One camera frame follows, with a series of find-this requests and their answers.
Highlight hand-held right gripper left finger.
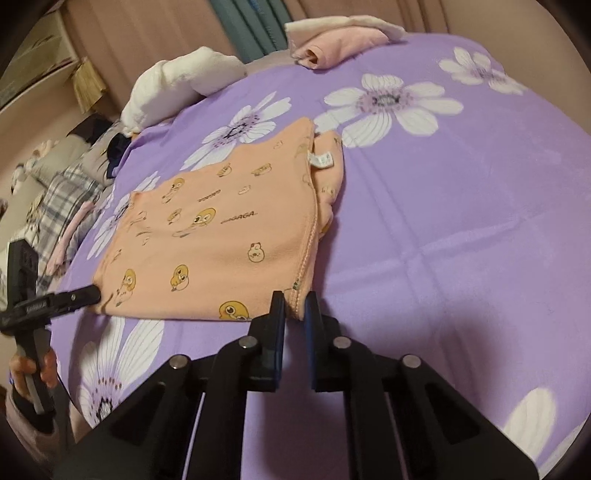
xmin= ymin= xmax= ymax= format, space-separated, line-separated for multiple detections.
xmin=53 ymin=291 xmax=287 ymax=480

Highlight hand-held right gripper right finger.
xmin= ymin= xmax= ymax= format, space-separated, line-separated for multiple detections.
xmin=302 ymin=291 xmax=541 ymax=480

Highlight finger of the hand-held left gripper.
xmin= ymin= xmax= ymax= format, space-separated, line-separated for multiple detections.
xmin=44 ymin=285 xmax=101 ymax=312

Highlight orange printed shirt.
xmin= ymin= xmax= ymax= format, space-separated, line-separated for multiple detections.
xmin=92 ymin=117 xmax=347 ymax=322

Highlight person's left forearm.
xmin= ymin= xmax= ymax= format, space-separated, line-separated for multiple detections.
xmin=4 ymin=388 xmax=75 ymax=467

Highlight dark navy clothes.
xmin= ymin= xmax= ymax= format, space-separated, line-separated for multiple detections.
xmin=105 ymin=134 xmax=132 ymax=178

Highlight person's left hand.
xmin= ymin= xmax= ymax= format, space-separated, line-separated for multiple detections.
xmin=9 ymin=347 xmax=58 ymax=398

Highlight pink folded garment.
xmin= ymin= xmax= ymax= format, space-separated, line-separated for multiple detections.
xmin=48 ymin=203 xmax=95 ymax=273

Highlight plaid blanket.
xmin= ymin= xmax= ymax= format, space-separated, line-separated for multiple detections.
xmin=28 ymin=164 xmax=105 ymax=278

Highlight plush toys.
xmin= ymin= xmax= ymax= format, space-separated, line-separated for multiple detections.
xmin=11 ymin=138 xmax=61 ymax=195

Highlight beige pillow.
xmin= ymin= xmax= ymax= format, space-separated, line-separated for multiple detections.
xmin=30 ymin=136 xmax=90 ymax=181

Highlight grey pillow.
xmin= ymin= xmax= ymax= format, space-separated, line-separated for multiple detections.
xmin=78 ymin=134 xmax=121 ymax=185

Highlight dark brown pillow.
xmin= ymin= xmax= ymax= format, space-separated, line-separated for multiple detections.
xmin=67 ymin=113 xmax=123 ymax=139

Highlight purple floral blanket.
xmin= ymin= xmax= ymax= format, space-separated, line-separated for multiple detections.
xmin=48 ymin=30 xmax=589 ymax=467

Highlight white plush blanket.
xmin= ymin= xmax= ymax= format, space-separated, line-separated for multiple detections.
xmin=120 ymin=46 xmax=247 ymax=134

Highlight beige curtain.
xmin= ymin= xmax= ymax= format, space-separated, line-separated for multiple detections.
xmin=60 ymin=0 xmax=522 ymax=116

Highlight pink rolled garment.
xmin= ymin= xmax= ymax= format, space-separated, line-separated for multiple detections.
xmin=290 ymin=25 xmax=389 ymax=70

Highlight teal curtain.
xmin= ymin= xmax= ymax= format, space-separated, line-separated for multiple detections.
xmin=210 ymin=0 xmax=289 ymax=63

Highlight white wall shelf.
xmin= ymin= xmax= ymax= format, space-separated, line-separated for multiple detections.
xmin=0 ymin=9 xmax=79 ymax=112

